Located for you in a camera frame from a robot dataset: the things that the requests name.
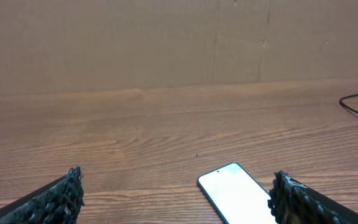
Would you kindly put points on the cardboard backdrop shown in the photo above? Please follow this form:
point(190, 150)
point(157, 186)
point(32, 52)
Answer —
point(65, 46)

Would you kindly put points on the Samsung smartphone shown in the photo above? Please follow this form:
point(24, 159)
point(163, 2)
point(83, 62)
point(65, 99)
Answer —
point(236, 196)

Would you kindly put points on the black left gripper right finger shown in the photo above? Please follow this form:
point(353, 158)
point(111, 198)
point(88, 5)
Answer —
point(292, 202)

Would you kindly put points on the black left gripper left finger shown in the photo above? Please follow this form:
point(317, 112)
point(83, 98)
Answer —
point(58, 202)

